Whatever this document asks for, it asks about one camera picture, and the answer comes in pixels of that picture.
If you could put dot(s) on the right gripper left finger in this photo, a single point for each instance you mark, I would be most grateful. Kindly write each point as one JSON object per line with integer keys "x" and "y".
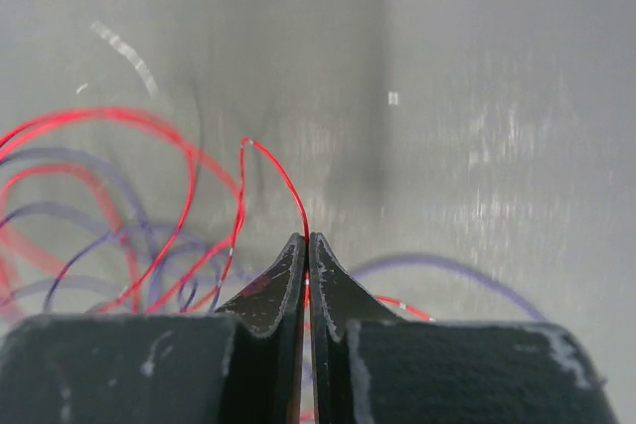
{"x": 241, "y": 364}

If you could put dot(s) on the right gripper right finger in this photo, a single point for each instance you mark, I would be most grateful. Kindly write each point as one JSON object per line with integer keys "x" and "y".
{"x": 373, "y": 366}

